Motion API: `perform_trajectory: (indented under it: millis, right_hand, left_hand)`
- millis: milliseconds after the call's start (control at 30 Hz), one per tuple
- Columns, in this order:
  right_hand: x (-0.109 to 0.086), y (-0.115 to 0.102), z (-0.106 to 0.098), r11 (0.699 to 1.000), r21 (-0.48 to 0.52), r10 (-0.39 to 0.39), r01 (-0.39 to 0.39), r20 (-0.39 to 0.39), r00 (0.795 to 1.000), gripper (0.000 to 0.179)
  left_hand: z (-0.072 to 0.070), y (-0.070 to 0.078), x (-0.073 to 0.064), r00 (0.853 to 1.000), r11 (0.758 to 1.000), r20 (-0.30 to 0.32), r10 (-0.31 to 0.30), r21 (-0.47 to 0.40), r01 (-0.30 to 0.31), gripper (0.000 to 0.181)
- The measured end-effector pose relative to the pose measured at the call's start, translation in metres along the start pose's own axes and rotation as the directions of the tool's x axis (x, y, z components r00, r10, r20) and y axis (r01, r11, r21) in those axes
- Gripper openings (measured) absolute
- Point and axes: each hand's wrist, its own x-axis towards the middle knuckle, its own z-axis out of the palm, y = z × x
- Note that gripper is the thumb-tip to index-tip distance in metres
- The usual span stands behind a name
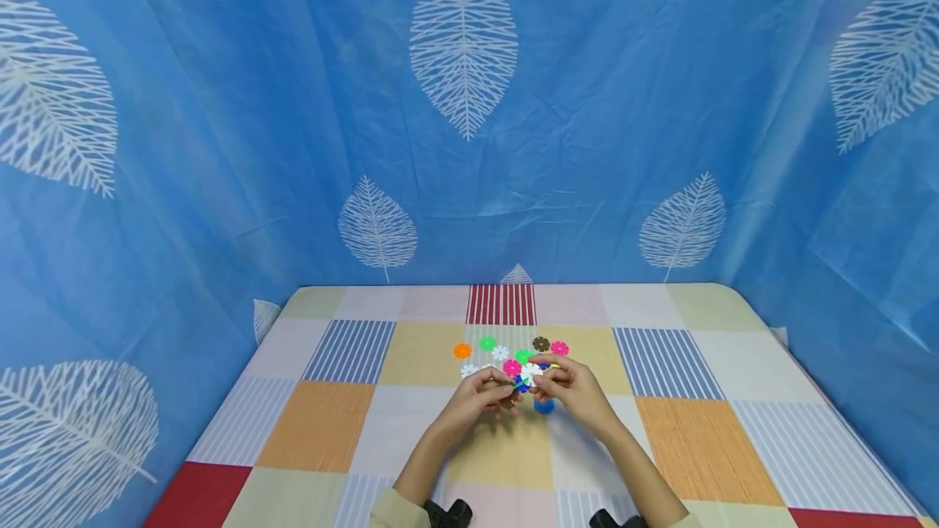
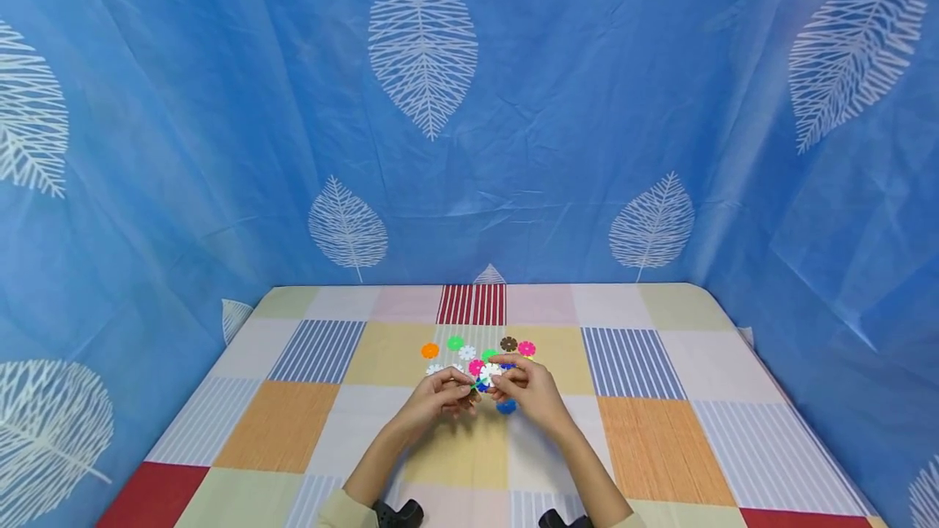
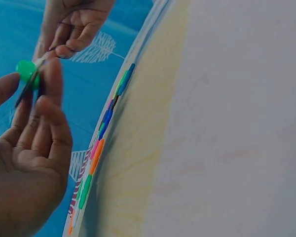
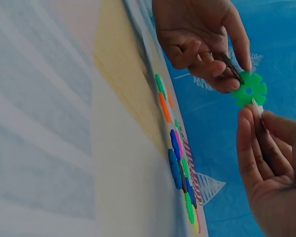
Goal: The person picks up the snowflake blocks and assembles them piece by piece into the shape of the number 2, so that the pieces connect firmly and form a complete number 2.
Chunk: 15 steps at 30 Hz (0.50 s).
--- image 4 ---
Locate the person's right hand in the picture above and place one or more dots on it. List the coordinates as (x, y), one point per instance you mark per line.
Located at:
(278, 187)

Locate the person's left hand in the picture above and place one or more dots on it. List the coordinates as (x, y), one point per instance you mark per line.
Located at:
(187, 24)

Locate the person's right fingers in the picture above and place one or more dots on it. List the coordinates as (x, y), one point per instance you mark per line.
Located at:
(273, 153)

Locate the person's right thumb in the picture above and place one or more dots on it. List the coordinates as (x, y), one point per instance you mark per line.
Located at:
(283, 128)

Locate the person's left thumb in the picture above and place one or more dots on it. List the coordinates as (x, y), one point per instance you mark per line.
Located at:
(239, 42)

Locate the person's left fingers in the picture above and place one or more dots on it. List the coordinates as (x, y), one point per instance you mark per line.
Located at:
(202, 56)

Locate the black snowflake disc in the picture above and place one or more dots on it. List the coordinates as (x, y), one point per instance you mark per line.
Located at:
(233, 67)

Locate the green snowflake disc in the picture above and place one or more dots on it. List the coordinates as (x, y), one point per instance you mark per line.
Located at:
(251, 84)

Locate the white snowflake disc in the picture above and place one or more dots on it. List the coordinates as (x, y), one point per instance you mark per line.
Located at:
(257, 107)

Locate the purple white striped object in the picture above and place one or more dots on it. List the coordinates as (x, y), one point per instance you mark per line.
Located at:
(191, 160)

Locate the pile of coloured snowflake discs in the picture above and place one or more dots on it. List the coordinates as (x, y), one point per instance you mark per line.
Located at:
(177, 158)

